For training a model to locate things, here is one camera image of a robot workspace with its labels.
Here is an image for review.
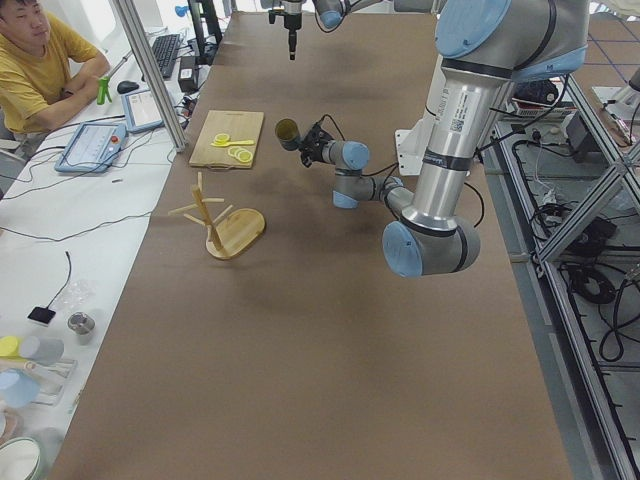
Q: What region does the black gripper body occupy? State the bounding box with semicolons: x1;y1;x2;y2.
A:
302;127;333;163
283;0;303;32

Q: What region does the teal cup yellow inside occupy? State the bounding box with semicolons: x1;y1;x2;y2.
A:
275;118;302;151

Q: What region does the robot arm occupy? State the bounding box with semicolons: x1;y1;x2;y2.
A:
267;0;446;61
276;1;589;277

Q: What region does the wooden cup storage rack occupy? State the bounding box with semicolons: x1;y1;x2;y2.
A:
168;173;266;260

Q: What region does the small steel cup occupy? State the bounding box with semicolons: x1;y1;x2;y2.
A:
67;312;95;345

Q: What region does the grey cup on tray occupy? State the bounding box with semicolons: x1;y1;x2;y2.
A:
19;336;64;365

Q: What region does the yellow cup on tray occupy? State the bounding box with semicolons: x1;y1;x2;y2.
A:
0;336;21;358

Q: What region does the light blue cup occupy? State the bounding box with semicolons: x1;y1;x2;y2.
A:
0;369;40;408

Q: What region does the yellow plastic knife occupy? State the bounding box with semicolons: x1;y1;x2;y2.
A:
210;140;255;148

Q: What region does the lemon slice front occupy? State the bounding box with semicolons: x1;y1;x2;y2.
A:
234;149;253;164

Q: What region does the wooden cutting board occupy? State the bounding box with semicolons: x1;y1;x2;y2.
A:
189;110;264;169

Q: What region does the lemon slice on knife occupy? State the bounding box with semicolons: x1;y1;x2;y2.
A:
211;133;230;147

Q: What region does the black keyboard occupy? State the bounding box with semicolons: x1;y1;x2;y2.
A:
152;34;182;79

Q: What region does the blue teach pendant far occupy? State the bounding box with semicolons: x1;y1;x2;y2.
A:
120;89;165;134

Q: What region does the blue teach pendant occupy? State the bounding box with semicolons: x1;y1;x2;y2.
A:
54;122;128;174
120;89;165;134

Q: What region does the black computer mouse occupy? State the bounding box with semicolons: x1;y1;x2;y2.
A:
116;80;140;95

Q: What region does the green clamp tool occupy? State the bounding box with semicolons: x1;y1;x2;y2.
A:
96;76;112;105

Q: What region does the blue teach pendant near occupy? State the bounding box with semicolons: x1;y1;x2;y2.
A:
54;122;128;174

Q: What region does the person in yellow shirt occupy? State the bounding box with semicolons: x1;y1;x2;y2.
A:
1;1;110;136

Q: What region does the black square pad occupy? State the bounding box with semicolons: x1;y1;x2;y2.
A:
27;306;56;325

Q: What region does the mint green bowl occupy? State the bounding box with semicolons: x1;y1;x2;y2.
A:
1;437;41;480

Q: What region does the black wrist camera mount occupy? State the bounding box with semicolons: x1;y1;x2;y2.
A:
268;7;284;25

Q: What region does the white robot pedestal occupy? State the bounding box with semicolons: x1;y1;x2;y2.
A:
395;55;446;176

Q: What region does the aluminium frame post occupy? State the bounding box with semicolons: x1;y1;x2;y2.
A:
112;0;186;153

